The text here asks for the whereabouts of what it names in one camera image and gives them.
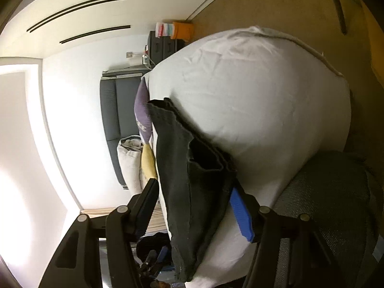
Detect yellow pillow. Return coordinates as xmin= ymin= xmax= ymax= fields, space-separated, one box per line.
xmin=140 ymin=143 xmax=158 ymax=187

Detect black drawer cabinet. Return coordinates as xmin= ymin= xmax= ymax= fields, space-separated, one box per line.
xmin=146 ymin=30 xmax=186 ymax=67

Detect grey mesh office chair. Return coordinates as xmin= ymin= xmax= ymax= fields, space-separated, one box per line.
xmin=242 ymin=151 xmax=384 ymax=288

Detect white folded duvet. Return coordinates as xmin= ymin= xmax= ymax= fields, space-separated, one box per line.
xmin=116 ymin=136 xmax=145 ymax=193

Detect dark furniture leg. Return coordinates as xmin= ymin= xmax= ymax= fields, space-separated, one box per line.
xmin=325 ymin=0 xmax=349 ymax=35

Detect wooden furniture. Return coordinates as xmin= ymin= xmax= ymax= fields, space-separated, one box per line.
xmin=358 ymin=0 xmax=384 ymax=77

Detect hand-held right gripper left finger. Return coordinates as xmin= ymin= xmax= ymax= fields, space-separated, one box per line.
xmin=37 ymin=178 xmax=159 ymax=288

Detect orange bag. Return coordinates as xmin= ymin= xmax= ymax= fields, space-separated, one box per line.
xmin=170 ymin=20 xmax=194 ymax=42

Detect white wardrobe with black handles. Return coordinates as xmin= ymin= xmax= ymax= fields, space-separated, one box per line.
xmin=0 ymin=0 xmax=244 ymax=58

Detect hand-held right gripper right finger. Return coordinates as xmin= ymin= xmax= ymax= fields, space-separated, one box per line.
xmin=229 ymin=185 xmax=342 ymax=288

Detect striped folded cloths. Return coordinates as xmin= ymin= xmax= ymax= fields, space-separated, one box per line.
xmin=155 ymin=22 xmax=175 ymax=38

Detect black pants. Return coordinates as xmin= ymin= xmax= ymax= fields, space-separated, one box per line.
xmin=146 ymin=97 xmax=241 ymax=283

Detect purple pillow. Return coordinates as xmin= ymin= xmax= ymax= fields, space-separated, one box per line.
xmin=134 ymin=81 xmax=154 ymax=142

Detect dark grey sofa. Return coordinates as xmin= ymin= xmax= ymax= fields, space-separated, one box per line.
xmin=100 ymin=68 xmax=151 ymax=190

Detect bed with white sheet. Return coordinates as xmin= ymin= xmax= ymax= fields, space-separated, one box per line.
xmin=140 ymin=26 xmax=352 ymax=288

